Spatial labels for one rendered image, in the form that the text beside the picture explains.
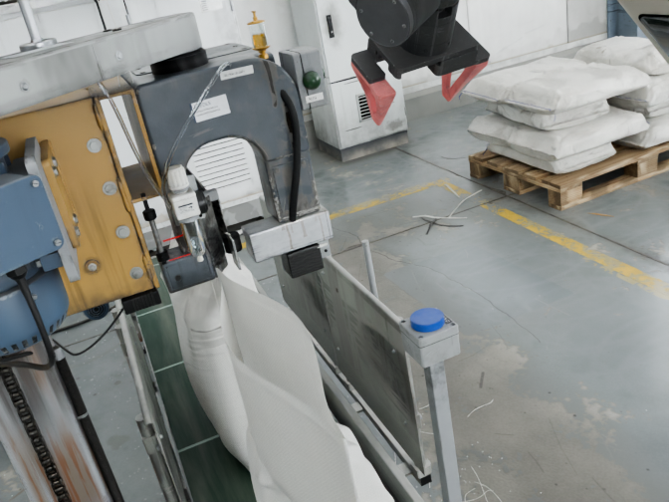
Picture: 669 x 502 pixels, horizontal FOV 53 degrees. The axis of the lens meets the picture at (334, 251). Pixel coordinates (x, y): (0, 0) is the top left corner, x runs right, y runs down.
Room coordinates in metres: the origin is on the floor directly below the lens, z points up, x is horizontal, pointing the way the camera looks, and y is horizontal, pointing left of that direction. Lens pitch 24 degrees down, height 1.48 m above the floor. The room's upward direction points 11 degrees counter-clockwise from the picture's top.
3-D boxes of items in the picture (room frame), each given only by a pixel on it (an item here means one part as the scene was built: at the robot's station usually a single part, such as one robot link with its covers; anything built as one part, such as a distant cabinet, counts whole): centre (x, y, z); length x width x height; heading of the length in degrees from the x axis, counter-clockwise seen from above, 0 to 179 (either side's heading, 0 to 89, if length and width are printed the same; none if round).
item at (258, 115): (1.19, 0.17, 1.21); 0.30 x 0.25 x 0.30; 18
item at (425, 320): (1.03, -0.14, 0.84); 0.06 x 0.06 x 0.02
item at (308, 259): (1.10, 0.05, 0.98); 0.09 x 0.05 x 0.05; 108
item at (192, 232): (0.98, 0.21, 1.11); 0.03 x 0.03 x 0.06
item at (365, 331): (1.70, 0.05, 0.54); 1.05 x 0.02 x 0.41; 18
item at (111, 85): (1.10, 0.30, 1.26); 0.22 x 0.05 x 0.16; 18
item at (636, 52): (3.91, -1.93, 0.56); 0.67 x 0.43 x 0.15; 18
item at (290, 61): (1.13, 0.00, 1.29); 0.08 x 0.05 x 0.09; 18
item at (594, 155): (3.66, -1.30, 0.20); 0.66 x 0.44 x 0.12; 18
